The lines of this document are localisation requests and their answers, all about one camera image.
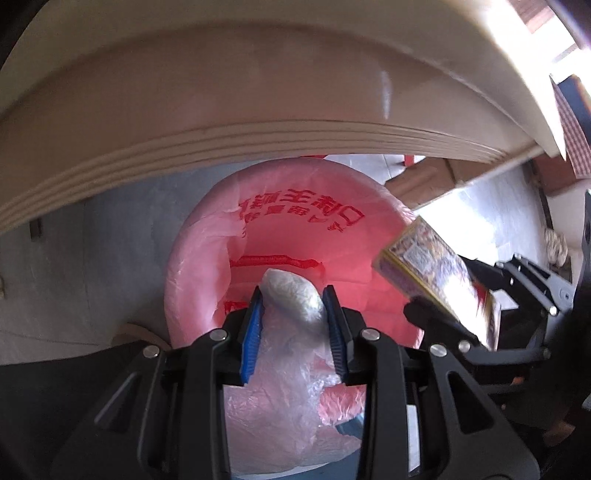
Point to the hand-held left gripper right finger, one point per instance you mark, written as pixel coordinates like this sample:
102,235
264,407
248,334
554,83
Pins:
334,341

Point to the cream knotted cloth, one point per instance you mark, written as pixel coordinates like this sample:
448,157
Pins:
555,247

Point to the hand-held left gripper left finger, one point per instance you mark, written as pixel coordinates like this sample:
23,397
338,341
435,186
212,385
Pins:
251,341

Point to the clear plastic bag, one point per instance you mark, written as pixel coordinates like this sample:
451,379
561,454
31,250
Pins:
286,392

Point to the beige slipper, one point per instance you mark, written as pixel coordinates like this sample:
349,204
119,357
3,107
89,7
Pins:
138,336

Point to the cream dining table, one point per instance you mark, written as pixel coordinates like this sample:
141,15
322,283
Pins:
231,83

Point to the person's dark trousers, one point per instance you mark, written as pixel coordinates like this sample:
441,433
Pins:
51,392

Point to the brown cardboard box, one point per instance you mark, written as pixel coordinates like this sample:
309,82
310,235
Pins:
415,180

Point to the colourful printed cardboard box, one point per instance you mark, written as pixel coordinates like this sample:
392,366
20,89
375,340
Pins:
429,258

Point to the red plastic stool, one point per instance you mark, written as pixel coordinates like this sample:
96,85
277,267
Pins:
413,159

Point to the red checkered cloth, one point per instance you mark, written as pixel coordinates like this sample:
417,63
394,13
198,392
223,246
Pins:
575,129

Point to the bin with pink liner bag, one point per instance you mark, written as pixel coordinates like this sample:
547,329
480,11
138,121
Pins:
286,230

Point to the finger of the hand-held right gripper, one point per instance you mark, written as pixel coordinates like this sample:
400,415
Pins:
531,273
438,326

